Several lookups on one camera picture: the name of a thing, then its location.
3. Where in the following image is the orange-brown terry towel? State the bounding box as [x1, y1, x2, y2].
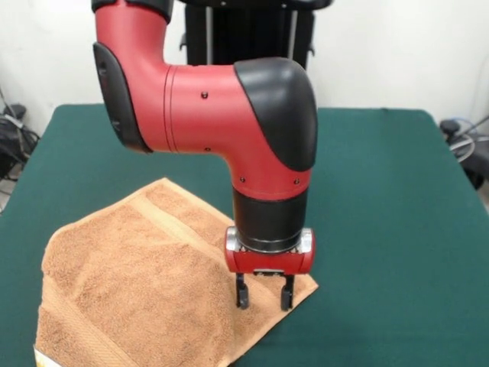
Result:
[33, 176, 320, 367]

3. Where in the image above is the dark green table cloth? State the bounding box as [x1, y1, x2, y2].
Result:
[0, 103, 489, 367]

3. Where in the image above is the black equipment with cables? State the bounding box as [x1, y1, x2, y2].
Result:
[0, 102, 41, 183]

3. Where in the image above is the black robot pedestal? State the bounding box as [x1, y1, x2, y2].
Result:
[177, 0, 333, 77]

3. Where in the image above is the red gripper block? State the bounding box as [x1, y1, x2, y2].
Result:
[223, 226, 316, 311]

